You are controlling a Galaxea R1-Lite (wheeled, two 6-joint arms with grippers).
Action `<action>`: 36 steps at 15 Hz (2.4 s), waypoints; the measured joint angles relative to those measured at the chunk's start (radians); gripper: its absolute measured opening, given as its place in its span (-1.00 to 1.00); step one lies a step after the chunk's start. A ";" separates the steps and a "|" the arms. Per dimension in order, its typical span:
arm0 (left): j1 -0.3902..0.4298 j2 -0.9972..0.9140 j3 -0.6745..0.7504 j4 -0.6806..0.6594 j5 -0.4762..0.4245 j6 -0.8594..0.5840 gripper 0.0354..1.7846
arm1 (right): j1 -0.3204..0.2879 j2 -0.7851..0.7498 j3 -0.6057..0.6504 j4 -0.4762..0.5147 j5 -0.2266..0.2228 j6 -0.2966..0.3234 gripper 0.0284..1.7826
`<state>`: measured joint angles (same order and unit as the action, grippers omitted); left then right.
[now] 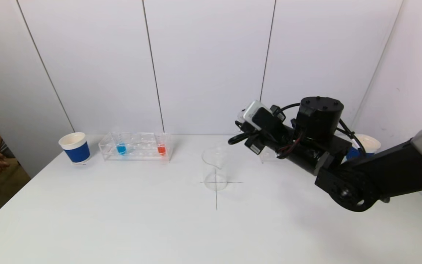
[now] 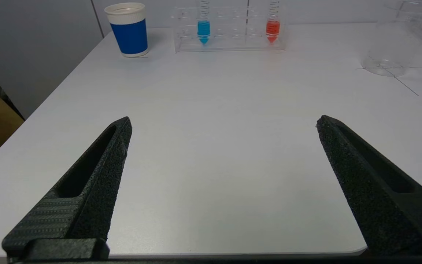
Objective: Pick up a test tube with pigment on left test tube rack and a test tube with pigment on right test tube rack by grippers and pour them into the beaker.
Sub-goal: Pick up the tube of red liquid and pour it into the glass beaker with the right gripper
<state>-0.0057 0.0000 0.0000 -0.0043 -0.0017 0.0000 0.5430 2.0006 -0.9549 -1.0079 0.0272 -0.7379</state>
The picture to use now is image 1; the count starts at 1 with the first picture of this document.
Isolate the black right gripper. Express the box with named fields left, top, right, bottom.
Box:
left=234, top=120, right=296, bottom=155

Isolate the clear acrylic test tube rack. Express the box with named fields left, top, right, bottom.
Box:
left=259, top=147, right=282, bottom=162
left=99, top=132, right=174, bottom=163

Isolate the clear glass beaker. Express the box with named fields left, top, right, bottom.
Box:
left=201, top=147, right=230, bottom=191

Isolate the test tube with red pigment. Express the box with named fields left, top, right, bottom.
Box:
left=155, top=132, right=167, bottom=156

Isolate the test tube with blue pigment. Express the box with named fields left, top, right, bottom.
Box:
left=113, top=128, right=128, bottom=155

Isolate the blue and white paper cup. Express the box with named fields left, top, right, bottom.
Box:
left=346, top=134, right=381, bottom=161
left=58, top=132, right=91, bottom=165

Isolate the black looped camera cable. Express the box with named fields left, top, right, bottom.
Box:
left=228, top=131, right=260, bottom=146

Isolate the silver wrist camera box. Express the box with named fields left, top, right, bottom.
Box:
left=237, top=100, right=282, bottom=129

